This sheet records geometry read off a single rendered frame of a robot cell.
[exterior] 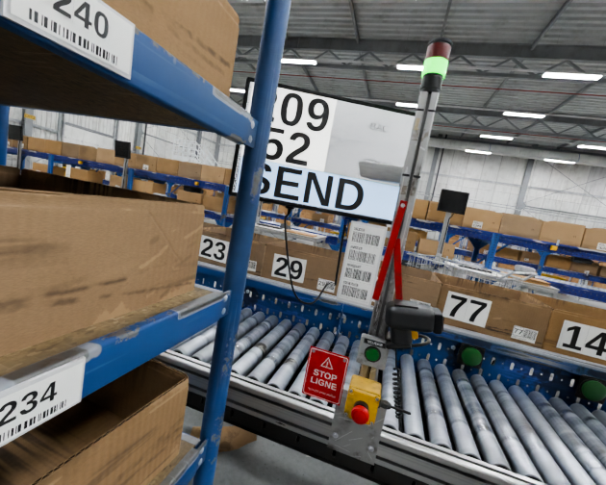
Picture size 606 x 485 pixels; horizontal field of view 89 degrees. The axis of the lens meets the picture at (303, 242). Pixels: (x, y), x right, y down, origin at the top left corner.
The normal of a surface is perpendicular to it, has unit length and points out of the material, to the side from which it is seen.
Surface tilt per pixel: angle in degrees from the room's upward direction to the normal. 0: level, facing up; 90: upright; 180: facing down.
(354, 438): 90
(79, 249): 91
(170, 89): 90
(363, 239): 90
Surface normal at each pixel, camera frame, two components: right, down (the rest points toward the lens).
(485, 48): -0.28, 0.07
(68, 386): 0.94, 0.21
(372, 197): 0.07, 0.07
